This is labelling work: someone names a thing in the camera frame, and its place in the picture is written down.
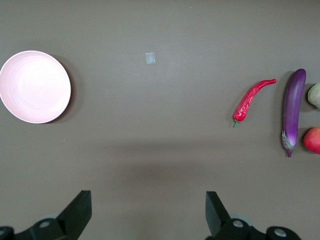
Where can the pink round plate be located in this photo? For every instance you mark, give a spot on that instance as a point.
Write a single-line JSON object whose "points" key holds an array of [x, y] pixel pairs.
{"points": [[35, 87]]}

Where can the red apple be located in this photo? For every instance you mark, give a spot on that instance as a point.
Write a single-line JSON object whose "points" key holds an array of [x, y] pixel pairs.
{"points": [[313, 140]]}

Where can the long purple eggplant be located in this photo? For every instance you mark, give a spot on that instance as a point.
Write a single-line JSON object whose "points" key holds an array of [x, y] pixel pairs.
{"points": [[292, 105]]}

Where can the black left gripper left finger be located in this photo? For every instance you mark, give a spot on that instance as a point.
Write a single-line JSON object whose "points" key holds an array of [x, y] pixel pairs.
{"points": [[67, 220]]}

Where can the small clear tape piece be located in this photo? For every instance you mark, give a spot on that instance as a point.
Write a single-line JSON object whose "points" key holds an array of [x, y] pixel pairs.
{"points": [[150, 58]]}

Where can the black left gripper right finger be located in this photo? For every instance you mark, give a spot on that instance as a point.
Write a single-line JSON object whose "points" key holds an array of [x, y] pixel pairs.
{"points": [[220, 220]]}

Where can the red chili pepper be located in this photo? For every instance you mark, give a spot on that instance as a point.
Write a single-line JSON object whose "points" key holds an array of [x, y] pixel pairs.
{"points": [[246, 102]]}

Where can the yellow-pink peach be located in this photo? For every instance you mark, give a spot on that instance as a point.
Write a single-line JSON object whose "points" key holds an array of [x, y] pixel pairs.
{"points": [[315, 96]]}

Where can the brown table cover cloth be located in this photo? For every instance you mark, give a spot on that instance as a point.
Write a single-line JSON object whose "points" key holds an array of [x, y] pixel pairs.
{"points": [[160, 30]]}

